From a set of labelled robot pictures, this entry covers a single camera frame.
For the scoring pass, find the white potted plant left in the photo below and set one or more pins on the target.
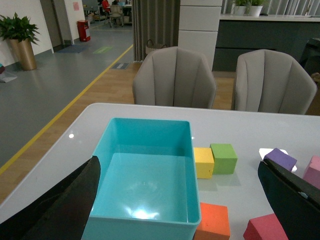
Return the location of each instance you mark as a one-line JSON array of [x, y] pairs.
[[239, 7]]

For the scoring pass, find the dark grey counter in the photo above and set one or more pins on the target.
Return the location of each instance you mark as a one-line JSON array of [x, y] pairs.
[[242, 34]]

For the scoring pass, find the left grey chair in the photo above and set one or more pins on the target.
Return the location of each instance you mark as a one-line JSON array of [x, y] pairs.
[[175, 77]]

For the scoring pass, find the purple foam block rear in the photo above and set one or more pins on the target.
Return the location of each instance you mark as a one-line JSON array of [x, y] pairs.
[[281, 158]]

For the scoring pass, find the pink foam block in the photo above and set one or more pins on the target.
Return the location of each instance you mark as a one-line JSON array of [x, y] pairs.
[[312, 172]]

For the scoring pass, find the teal plastic bin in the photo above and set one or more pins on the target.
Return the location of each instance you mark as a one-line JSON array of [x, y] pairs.
[[148, 185]]

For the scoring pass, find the right grey chair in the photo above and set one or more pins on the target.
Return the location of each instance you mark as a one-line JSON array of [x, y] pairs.
[[270, 81]]

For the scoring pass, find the yellow foam block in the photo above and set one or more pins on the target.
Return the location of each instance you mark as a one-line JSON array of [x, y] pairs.
[[204, 162]]

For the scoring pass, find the orange foam block near bin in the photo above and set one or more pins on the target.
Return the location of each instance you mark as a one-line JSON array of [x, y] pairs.
[[214, 224]]

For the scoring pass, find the green foam block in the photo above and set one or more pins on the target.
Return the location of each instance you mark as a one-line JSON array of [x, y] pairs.
[[225, 158]]

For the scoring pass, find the woven basket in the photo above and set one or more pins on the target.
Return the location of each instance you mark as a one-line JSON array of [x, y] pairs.
[[150, 46]]

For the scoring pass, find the white potted plant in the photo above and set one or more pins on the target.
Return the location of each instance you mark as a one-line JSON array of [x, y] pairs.
[[239, 7], [255, 7]]

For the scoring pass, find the grey chair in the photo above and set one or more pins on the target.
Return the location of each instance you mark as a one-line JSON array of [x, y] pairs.
[[270, 81], [175, 77]]

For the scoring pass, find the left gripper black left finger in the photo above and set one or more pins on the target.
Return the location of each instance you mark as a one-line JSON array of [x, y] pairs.
[[62, 212]]

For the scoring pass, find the white potted plant right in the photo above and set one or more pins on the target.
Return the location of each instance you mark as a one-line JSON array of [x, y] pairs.
[[255, 7]]

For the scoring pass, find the potted plant in gold pot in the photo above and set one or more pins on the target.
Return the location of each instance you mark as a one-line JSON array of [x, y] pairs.
[[21, 34]]

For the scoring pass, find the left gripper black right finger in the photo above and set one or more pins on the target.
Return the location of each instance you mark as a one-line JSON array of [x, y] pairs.
[[295, 202]]

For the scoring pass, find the red waste bin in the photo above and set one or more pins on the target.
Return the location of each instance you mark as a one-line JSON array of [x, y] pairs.
[[83, 30]]

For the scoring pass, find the red foam block left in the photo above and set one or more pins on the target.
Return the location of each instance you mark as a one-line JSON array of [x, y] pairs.
[[266, 227]]

